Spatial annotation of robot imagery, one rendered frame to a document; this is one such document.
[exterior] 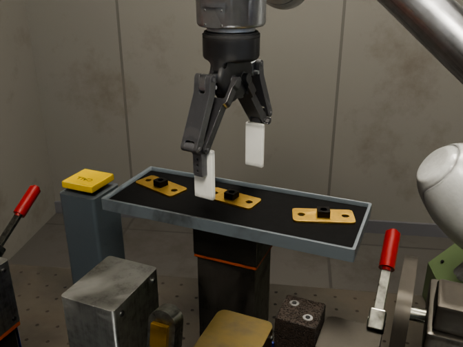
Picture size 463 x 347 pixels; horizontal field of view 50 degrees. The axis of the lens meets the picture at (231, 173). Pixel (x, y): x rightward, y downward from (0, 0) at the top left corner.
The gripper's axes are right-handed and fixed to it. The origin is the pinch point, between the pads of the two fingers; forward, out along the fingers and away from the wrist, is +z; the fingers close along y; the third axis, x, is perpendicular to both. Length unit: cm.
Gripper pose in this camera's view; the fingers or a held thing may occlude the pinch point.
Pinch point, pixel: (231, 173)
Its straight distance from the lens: 72.2
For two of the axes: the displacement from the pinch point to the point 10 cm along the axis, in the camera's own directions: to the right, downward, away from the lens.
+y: -5.3, 3.3, -7.8
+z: 0.0, 9.2, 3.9
